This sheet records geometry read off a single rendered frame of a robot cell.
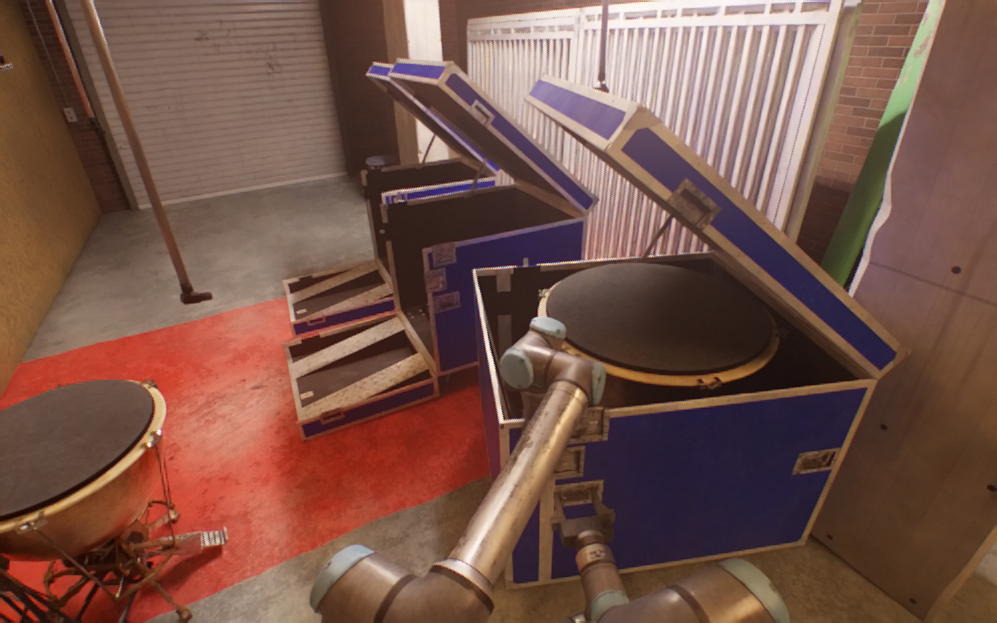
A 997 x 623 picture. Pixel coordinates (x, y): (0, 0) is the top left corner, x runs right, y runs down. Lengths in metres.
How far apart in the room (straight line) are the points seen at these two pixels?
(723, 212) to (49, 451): 2.11
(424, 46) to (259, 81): 3.50
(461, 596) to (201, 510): 2.13
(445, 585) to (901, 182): 1.70
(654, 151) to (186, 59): 7.43
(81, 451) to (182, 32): 6.69
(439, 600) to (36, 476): 1.50
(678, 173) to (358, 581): 0.99
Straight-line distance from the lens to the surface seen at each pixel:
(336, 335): 3.59
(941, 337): 2.00
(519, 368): 1.10
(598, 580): 1.27
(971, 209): 1.89
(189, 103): 8.18
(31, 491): 2.00
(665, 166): 1.15
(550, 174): 2.71
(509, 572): 1.92
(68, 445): 2.11
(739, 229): 1.29
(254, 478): 2.85
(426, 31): 5.28
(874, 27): 4.29
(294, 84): 8.24
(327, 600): 0.88
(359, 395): 3.00
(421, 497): 2.50
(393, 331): 3.40
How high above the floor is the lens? 1.89
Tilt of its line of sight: 29 degrees down
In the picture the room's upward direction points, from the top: 2 degrees counter-clockwise
